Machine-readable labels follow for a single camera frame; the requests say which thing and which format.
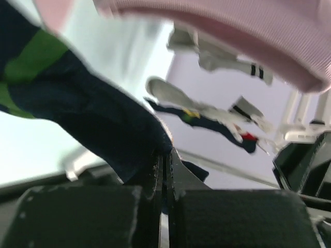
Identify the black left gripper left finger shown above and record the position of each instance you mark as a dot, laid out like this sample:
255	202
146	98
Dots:
93	211

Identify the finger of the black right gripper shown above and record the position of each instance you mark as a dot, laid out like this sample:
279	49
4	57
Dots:
305	168

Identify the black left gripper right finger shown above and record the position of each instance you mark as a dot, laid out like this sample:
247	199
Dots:
202	217

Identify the navy santa sock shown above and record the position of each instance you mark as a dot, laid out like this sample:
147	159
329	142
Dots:
249	142

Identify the grey striped sock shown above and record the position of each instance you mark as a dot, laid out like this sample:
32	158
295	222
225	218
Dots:
166	92
224	60

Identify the navy green striped sock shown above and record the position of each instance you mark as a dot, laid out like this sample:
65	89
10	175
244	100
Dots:
77	108

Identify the white clip drying hanger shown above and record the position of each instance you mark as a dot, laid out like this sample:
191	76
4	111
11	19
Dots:
293	128

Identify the pink tank top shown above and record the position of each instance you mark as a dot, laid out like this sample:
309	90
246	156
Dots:
291	38

